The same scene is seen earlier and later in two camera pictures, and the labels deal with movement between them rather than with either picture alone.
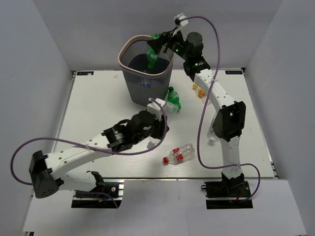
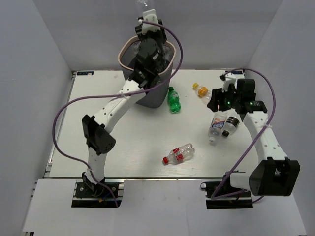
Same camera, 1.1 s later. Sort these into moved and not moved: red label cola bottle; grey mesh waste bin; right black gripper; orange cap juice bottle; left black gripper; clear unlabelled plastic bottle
Moved: left black gripper; right black gripper; clear unlabelled plastic bottle
Not moved: grey mesh waste bin; red label cola bottle; orange cap juice bottle
